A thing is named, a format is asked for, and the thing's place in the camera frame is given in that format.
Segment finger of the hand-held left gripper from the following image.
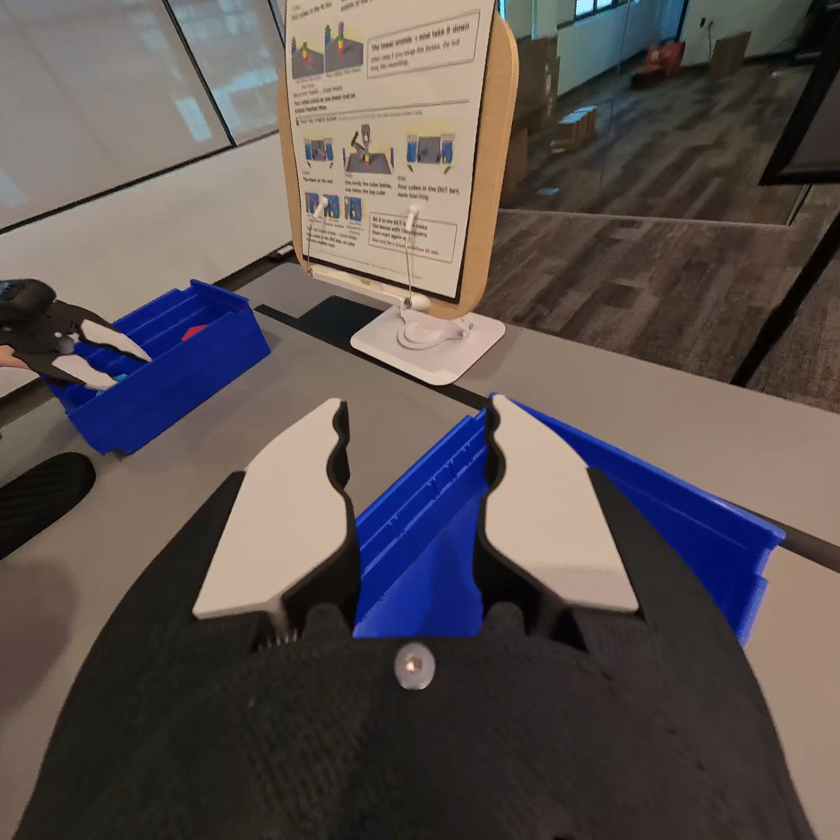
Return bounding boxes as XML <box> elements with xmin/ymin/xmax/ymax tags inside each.
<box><xmin>50</xmin><ymin>355</ymin><xmax>122</xmax><ymax>392</ymax></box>
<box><xmin>77</xmin><ymin>319</ymin><xmax>154</xmax><ymax>364</ymax></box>

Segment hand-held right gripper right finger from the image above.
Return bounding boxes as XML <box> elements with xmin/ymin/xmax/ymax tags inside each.
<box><xmin>473</xmin><ymin>394</ymin><xmax>641</xmax><ymax>636</ymax></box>

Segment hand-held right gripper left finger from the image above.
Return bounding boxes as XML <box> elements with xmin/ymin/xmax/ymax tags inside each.
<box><xmin>192</xmin><ymin>398</ymin><xmax>362</xmax><ymax>636</ymax></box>

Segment blue plastic bin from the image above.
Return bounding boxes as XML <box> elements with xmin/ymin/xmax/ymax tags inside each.
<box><xmin>352</xmin><ymin>394</ymin><xmax>786</xmax><ymax>647</ymax></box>
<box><xmin>46</xmin><ymin>279</ymin><xmax>273</xmax><ymax>458</ymax></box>

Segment black textured mat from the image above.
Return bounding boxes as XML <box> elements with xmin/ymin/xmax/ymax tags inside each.
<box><xmin>0</xmin><ymin>452</ymin><xmax>98</xmax><ymax>563</ymax></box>

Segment white sign stand base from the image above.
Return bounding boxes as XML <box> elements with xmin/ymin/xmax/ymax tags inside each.
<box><xmin>350</xmin><ymin>292</ymin><xmax>508</xmax><ymax>385</ymax></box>

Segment window with roller blind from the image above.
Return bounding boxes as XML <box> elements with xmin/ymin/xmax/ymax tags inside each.
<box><xmin>0</xmin><ymin>0</ymin><xmax>283</xmax><ymax>235</ymax></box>

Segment wooden instruction sign board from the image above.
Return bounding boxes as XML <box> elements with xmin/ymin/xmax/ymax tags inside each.
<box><xmin>276</xmin><ymin>0</ymin><xmax>519</xmax><ymax>320</ymax></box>

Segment flat cardboard box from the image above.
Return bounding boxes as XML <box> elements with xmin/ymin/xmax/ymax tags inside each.
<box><xmin>552</xmin><ymin>108</ymin><xmax>598</xmax><ymax>152</ymax></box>

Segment stacked cardboard boxes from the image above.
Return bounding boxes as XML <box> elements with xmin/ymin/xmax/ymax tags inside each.
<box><xmin>506</xmin><ymin>33</ymin><xmax>563</xmax><ymax>185</ymax></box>

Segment black sign stand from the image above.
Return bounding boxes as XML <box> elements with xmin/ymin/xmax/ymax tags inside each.
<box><xmin>729</xmin><ymin>0</ymin><xmax>840</xmax><ymax>388</ymax></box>

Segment small red floor appliance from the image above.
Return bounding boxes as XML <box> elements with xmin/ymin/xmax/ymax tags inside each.
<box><xmin>630</xmin><ymin>42</ymin><xmax>686</xmax><ymax>90</ymax></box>

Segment small cardboard box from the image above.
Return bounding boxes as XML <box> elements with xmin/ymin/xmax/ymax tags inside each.
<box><xmin>709</xmin><ymin>32</ymin><xmax>753</xmax><ymax>77</ymax></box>

